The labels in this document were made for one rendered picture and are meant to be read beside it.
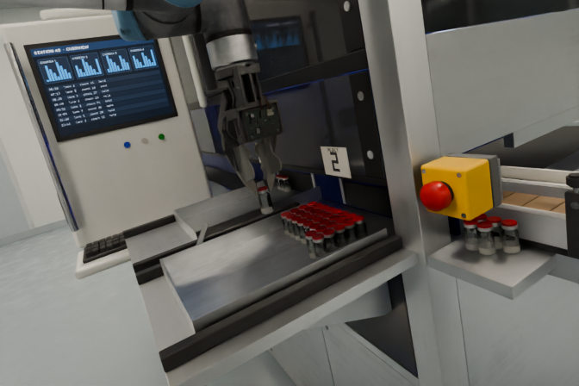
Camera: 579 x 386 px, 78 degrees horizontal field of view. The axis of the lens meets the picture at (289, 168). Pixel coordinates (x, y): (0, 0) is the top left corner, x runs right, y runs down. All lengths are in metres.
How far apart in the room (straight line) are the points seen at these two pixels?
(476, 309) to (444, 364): 0.11
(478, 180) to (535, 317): 0.49
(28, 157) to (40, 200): 0.61
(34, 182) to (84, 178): 4.63
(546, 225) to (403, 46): 0.32
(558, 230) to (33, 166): 5.86
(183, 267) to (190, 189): 0.72
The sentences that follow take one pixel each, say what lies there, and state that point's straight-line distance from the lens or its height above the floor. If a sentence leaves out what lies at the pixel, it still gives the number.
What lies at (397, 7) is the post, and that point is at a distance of 0.56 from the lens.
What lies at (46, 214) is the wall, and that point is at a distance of 6.08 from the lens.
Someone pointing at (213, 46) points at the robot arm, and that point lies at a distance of 0.58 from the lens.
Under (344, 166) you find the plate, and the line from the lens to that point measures 0.69.
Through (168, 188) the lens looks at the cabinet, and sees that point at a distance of 1.43.
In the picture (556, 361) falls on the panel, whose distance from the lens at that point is 1.10.
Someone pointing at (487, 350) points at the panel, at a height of 0.63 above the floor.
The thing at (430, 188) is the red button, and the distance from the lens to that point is 0.51.
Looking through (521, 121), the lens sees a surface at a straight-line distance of 0.80.
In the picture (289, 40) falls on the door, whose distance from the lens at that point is 0.79.
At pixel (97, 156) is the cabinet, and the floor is 1.10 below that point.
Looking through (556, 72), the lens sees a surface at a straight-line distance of 0.90.
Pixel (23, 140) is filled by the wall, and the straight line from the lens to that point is 6.00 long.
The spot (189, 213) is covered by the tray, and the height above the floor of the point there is 0.89.
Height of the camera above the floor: 1.17
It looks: 12 degrees down
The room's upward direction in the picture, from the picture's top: 12 degrees counter-clockwise
